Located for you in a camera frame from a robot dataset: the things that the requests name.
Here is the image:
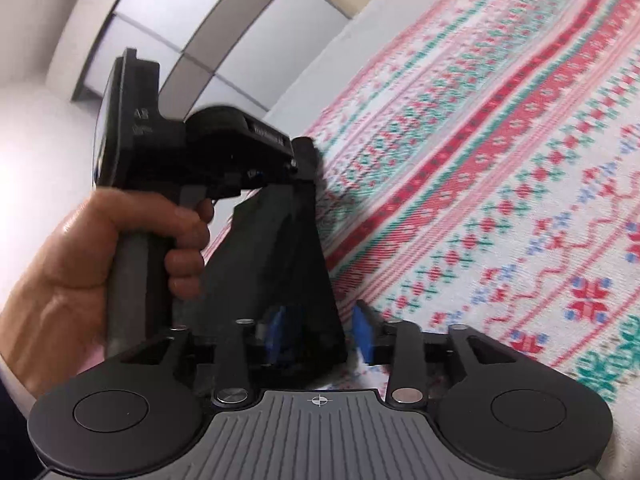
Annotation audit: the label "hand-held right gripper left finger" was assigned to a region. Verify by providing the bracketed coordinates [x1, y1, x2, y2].
[120, 306, 302, 407]

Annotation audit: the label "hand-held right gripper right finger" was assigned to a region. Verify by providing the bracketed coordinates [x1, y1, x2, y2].
[352, 300, 522, 407]

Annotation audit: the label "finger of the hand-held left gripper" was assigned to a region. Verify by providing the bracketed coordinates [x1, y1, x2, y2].
[289, 136, 322, 187]

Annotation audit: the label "black pants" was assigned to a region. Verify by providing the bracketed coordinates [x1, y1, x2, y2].
[199, 180, 349, 377]

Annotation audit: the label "person's left forearm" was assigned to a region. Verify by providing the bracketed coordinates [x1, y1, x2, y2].
[0, 280, 112, 401]

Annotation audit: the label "person's left hand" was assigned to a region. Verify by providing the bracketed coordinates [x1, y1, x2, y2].
[27, 187, 217, 361]

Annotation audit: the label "light grey bed cover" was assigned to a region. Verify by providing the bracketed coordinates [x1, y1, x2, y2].
[269, 0, 453, 133]

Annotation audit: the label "white sliding door wardrobe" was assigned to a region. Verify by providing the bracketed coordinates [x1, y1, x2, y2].
[70, 0, 352, 117]

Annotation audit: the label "red green patterned blanket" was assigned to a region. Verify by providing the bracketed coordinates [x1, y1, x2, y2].
[202, 0, 640, 413]

